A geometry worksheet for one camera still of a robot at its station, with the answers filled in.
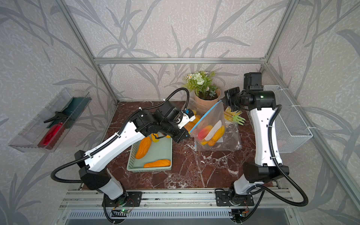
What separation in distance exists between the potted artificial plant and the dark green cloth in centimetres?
61

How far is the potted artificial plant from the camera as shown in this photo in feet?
3.07

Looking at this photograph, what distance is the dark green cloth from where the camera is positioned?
64 cm
